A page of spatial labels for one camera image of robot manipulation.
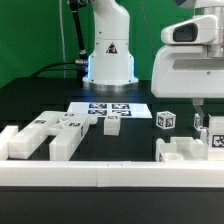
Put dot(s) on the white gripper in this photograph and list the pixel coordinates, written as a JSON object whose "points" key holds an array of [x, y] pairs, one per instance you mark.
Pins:
{"points": [[187, 72]]}

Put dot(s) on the white chair seat part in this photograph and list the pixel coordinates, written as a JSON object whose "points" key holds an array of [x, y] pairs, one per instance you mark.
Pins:
{"points": [[180, 149]]}

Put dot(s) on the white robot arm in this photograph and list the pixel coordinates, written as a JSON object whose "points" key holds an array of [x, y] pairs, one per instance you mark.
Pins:
{"points": [[111, 66]]}

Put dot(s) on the white chair back part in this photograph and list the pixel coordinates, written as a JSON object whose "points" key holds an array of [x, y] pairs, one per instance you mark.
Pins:
{"points": [[68, 130]]}

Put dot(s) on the white tagged cube nut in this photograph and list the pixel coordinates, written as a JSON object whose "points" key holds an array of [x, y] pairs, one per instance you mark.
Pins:
{"points": [[197, 125], [165, 120]]}

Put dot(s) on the white marker sheet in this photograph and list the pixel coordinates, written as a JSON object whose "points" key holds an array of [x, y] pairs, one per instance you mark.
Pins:
{"points": [[127, 110]]}

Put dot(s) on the white U-shaped fence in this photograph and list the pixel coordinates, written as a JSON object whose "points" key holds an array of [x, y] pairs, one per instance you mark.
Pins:
{"points": [[106, 174]]}

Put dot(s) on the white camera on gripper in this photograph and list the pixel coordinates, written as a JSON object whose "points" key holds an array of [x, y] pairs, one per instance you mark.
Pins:
{"points": [[201, 29]]}

